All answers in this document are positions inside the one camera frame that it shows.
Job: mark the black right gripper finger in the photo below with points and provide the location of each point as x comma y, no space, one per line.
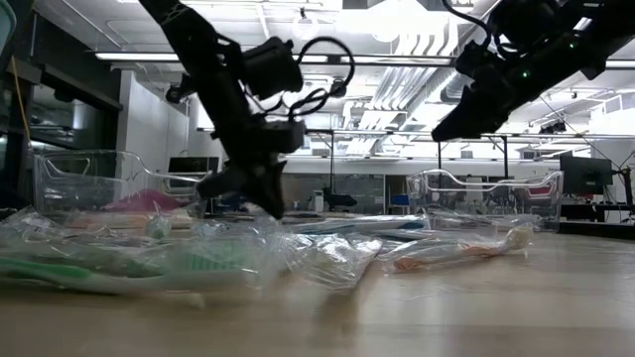
471,116

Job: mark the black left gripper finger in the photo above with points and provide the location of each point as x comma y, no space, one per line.
268,191
225,183

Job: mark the blue toothbrush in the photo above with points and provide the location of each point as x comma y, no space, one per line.
407,238
377,224

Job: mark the black background robot arm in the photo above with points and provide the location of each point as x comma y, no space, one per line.
340,201

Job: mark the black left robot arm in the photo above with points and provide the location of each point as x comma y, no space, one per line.
198,54

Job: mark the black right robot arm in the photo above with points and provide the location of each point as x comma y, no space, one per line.
570,44

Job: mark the black monitor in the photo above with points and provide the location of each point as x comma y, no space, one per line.
191,166
585,174

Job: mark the white jug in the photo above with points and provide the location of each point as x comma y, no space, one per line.
317,202

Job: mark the pink paper sheet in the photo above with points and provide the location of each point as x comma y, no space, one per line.
144,202

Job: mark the blue crate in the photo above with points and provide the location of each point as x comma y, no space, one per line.
401,200

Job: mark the clear plastic bin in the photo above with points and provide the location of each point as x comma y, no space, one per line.
74,188
550,198

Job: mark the overhead light bar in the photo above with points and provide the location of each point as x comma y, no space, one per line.
149,56

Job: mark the black monitor stand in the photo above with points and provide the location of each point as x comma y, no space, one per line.
628,186

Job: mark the teal plastic bin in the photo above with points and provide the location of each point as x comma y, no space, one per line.
5,25

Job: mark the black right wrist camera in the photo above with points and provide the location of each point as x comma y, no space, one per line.
473,57

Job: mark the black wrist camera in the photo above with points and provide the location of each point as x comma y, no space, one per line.
273,67
473,57

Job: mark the black station frame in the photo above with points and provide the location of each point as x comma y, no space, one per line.
505,158
331,173

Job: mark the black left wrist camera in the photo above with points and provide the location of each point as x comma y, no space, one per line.
273,67

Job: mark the black table frame rail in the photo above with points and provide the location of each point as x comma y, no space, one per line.
595,230

